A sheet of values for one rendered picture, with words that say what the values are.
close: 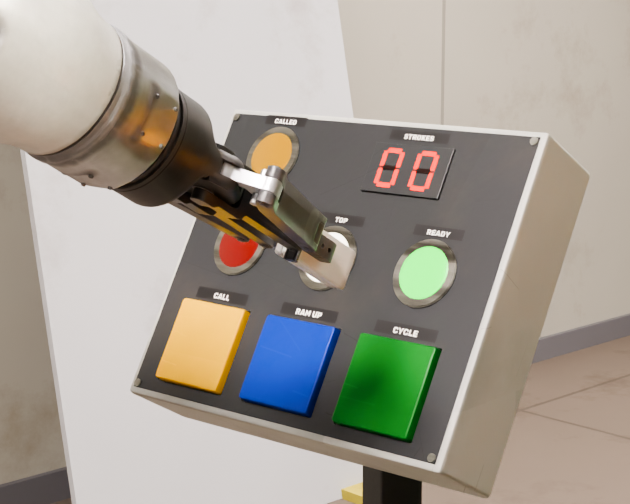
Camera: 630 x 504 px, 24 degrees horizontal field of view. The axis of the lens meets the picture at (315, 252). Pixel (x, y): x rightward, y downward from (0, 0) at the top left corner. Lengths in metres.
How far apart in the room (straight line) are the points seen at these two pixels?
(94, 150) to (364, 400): 0.38
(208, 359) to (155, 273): 2.19
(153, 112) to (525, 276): 0.39
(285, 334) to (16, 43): 0.49
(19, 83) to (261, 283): 0.50
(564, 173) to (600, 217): 4.24
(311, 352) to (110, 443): 2.19
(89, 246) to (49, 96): 2.53
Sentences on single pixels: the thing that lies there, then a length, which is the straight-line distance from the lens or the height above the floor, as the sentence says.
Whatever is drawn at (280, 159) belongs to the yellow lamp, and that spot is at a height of 1.16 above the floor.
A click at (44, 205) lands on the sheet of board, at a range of 3.27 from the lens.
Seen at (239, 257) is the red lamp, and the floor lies 1.08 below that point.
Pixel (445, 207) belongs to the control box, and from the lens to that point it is 1.17.
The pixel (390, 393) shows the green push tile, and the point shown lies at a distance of 1.12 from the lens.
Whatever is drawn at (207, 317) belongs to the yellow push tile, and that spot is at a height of 1.03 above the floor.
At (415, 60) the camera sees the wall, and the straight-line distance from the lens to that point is 4.56.
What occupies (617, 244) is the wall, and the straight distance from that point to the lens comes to 5.53.
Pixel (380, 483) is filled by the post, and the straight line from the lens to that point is 1.30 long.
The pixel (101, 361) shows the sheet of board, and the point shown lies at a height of 0.47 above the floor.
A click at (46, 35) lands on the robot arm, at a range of 0.79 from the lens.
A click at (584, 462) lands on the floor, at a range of 4.17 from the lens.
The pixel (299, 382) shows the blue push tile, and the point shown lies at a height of 1.00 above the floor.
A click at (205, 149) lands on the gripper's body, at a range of 0.90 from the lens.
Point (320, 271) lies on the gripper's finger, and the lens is 1.04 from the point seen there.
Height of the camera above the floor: 1.31
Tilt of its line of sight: 10 degrees down
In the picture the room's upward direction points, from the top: straight up
